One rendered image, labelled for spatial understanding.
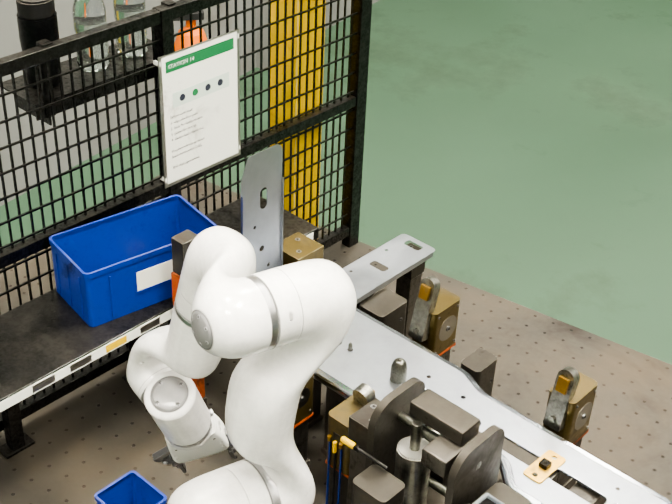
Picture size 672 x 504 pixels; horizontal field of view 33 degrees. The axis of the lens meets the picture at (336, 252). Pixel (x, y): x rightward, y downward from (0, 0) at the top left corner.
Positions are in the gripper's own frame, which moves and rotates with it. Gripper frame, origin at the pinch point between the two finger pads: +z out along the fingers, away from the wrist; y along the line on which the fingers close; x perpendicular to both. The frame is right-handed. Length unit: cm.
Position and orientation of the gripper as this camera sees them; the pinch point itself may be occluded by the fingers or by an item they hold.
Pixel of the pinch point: (206, 456)
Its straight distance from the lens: 210.3
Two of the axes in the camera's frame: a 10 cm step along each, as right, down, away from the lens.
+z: 0.9, 4.7, 8.8
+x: 2.7, 8.4, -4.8
